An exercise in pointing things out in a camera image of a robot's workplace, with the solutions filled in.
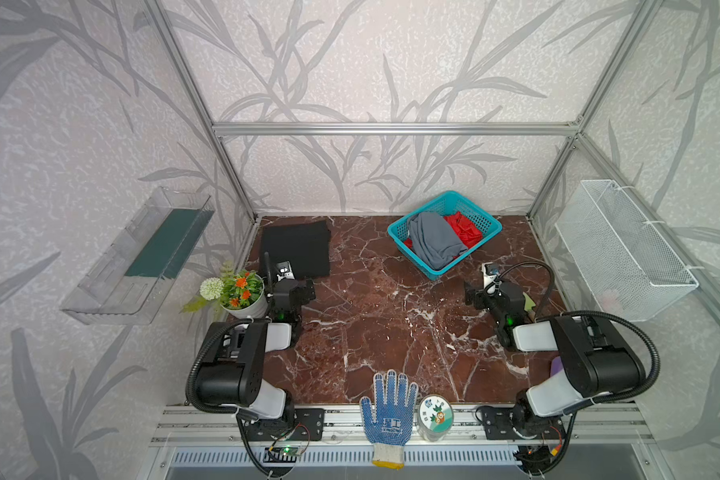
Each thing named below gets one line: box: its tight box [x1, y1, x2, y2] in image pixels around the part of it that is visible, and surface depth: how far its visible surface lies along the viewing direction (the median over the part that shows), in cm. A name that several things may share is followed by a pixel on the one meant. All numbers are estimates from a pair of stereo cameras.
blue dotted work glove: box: [360, 370, 418, 470], surface depth 76 cm
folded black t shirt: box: [260, 220, 331, 280], surface depth 114 cm
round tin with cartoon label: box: [418, 394, 454, 442], surface depth 69 cm
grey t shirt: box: [407, 212, 468, 270], surface depth 100 cm
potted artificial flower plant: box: [181, 261, 268, 319], surface depth 84 cm
